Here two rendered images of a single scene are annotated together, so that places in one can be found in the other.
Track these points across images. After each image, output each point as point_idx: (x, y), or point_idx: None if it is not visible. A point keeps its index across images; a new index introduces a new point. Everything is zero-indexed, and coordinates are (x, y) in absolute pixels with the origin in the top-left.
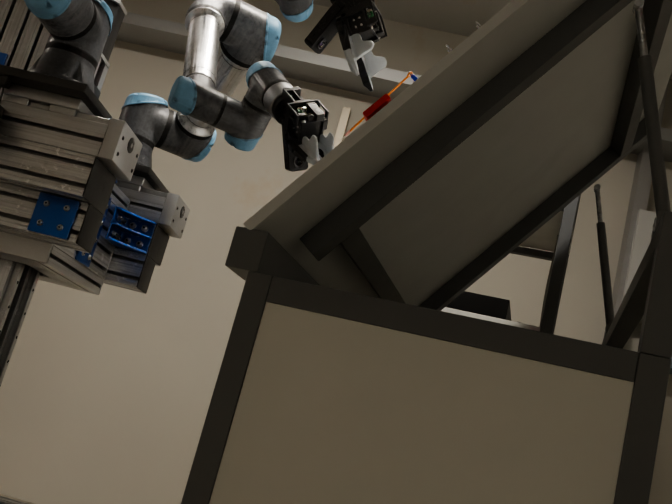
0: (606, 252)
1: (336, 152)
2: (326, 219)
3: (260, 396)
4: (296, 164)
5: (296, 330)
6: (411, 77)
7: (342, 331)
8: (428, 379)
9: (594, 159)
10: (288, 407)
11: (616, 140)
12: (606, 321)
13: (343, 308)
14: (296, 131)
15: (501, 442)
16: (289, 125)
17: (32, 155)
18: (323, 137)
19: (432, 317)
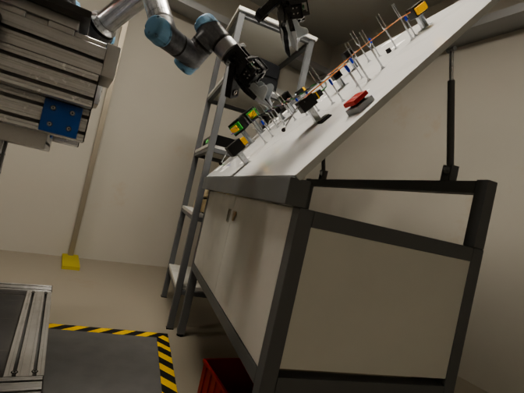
0: None
1: (349, 131)
2: None
3: (309, 285)
4: (234, 94)
5: (328, 244)
6: (345, 67)
7: (352, 243)
8: (392, 267)
9: None
10: (325, 289)
11: None
12: (322, 168)
13: (354, 231)
14: (247, 77)
15: (421, 294)
16: (242, 72)
17: (40, 66)
18: (262, 84)
19: (396, 234)
